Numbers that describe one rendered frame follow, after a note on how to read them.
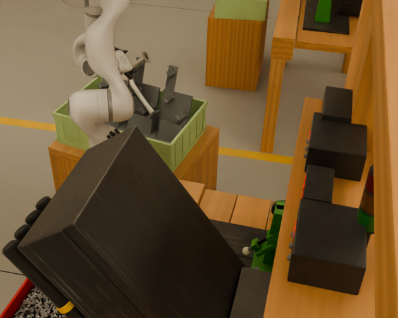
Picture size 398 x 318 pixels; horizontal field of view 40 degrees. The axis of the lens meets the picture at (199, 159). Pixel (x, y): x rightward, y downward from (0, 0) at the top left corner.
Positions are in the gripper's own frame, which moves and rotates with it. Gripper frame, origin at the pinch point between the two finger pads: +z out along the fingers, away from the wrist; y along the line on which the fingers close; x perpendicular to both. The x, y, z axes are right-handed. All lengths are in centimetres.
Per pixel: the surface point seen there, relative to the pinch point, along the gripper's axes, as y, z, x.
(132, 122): -21.6, 9.9, 21.4
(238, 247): -88, -42, -22
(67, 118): -6.2, -11.3, 37.6
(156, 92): -15.8, 15.4, 4.7
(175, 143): -42.3, -5.0, -1.0
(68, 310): -67, -129, -26
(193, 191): -64, -23, -7
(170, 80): -14.7, 17.1, -4.0
